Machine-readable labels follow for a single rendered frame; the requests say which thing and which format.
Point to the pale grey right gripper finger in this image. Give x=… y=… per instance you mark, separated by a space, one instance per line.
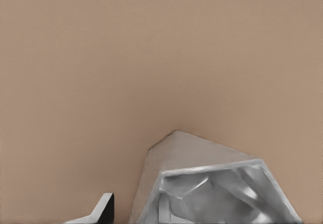
x=102 y=209

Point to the silver faceted metal object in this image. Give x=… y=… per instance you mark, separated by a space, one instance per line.
x=202 y=188

